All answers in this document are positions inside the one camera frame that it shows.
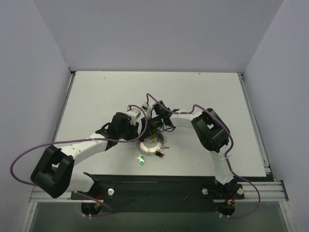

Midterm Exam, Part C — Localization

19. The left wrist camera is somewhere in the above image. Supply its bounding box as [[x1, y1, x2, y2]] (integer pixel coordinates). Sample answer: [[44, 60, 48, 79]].
[[126, 106, 141, 126]]

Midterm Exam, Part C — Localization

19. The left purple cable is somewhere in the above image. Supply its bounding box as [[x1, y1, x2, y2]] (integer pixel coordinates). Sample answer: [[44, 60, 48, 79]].
[[10, 104, 148, 186]]

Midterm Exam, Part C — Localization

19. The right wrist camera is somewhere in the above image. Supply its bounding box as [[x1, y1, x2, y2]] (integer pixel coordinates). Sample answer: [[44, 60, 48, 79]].
[[141, 103, 153, 118]]

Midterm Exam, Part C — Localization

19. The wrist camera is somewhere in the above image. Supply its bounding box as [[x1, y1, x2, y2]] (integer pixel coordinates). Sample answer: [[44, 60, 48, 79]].
[[141, 103, 153, 118], [126, 106, 141, 126]]

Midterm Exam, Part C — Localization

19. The purple cable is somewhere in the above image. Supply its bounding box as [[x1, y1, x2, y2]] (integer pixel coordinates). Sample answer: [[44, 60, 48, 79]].
[[144, 93, 261, 219], [10, 104, 148, 186]]

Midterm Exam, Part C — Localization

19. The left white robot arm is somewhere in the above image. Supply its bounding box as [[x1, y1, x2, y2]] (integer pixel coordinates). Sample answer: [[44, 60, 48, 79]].
[[30, 109, 142, 199]]

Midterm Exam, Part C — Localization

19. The aluminium frame rail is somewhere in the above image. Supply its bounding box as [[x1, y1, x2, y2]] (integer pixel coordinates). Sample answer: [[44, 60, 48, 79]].
[[30, 71, 288, 212]]

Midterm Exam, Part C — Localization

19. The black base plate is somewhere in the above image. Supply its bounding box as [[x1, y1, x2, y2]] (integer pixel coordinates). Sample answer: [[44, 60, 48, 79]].
[[71, 174, 244, 215]]

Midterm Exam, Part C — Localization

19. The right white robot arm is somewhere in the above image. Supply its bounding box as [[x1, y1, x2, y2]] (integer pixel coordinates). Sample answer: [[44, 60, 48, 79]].
[[138, 101, 242, 205]]

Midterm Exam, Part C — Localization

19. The key with black tag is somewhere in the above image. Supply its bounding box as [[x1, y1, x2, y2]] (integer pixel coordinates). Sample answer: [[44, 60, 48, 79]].
[[155, 147, 169, 158]]

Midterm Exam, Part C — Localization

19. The green key tag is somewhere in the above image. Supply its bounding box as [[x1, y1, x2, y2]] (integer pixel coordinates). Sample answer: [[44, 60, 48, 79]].
[[135, 155, 145, 165]]

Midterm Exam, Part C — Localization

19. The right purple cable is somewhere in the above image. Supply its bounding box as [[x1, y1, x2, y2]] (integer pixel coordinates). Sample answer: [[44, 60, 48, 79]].
[[144, 93, 261, 219]]

